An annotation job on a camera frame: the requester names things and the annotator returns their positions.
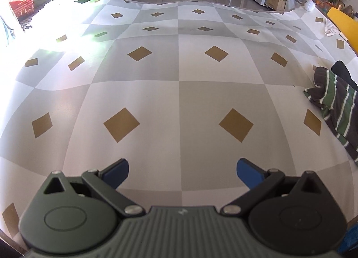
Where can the black folded garment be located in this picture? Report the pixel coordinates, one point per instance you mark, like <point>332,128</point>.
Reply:
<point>345,72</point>

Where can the white teal cloth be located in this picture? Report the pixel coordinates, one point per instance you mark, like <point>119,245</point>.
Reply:
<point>8,31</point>

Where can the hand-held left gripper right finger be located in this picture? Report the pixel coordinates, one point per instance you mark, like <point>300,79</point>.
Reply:
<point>247,173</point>

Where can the yellow board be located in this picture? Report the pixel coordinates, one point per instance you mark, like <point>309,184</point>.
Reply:
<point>345,26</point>

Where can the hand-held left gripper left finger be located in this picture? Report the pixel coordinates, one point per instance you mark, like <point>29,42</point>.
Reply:
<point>117,173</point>

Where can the blue plastic object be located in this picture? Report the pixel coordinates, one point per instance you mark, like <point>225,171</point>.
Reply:
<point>349,239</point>

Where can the paper receipt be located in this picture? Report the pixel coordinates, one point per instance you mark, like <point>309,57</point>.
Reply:
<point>331,27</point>

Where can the white cup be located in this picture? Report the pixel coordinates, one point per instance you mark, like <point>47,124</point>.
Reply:
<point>310,5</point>

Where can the green brown striped t-shirt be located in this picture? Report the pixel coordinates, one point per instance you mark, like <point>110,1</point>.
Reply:
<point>338,107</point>

